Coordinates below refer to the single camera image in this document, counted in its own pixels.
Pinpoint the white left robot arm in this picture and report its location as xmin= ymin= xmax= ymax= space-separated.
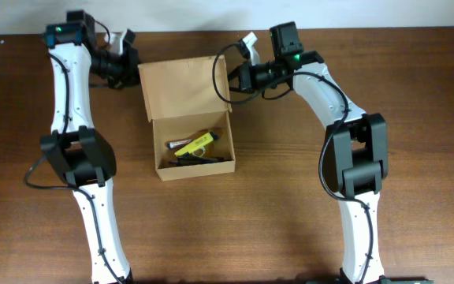
xmin=40 ymin=10 xmax=140 ymax=283

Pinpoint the yellow highlighter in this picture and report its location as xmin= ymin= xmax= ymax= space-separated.
xmin=174 ymin=132 xmax=218 ymax=157

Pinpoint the blue whiteboard marker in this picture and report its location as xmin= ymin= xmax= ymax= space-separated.
xmin=166 ymin=138 xmax=192 ymax=149

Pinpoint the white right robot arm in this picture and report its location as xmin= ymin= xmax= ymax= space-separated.
xmin=229 ymin=22 xmax=389 ymax=283

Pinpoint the yellow tape roll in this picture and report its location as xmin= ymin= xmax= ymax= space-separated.
xmin=192 ymin=144 xmax=217 ymax=158

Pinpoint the black permanent marker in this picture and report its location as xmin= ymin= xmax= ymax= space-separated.
xmin=177 ymin=155 xmax=225 ymax=166

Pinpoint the brown cardboard box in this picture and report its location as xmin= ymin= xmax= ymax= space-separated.
xmin=139 ymin=56 xmax=236 ymax=181

